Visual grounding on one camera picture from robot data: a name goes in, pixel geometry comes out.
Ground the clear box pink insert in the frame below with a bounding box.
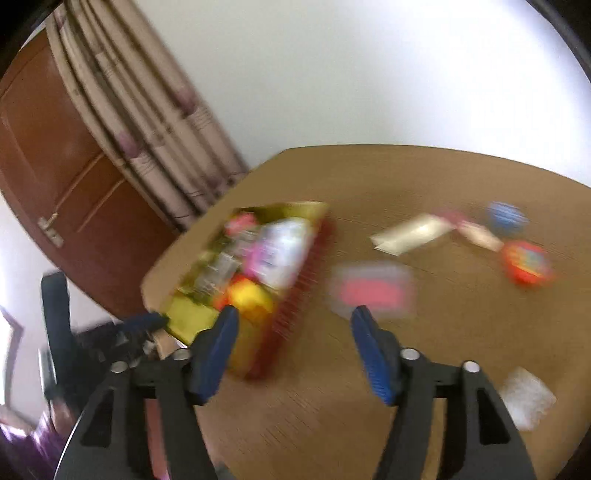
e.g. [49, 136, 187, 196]
[327, 261, 417, 320]

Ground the orange tape measure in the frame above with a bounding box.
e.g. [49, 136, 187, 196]
[501, 240, 554, 287]

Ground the pink lipstick gold cap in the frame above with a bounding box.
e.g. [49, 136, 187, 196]
[370, 214, 504, 256]

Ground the blue patterned keychain pouch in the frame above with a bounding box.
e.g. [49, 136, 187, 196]
[487, 201, 529, 237]

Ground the white packet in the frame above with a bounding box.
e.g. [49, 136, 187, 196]
[500, 367, 556, 432]

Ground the brown wooden door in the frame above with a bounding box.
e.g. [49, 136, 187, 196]
[1, 32, 176, 319]

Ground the red gold tin box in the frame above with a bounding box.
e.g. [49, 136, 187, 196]
[160, 201, 332, 380]

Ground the beige patterned curtain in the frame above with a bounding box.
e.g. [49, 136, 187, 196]
[46, 1, 249, 231]

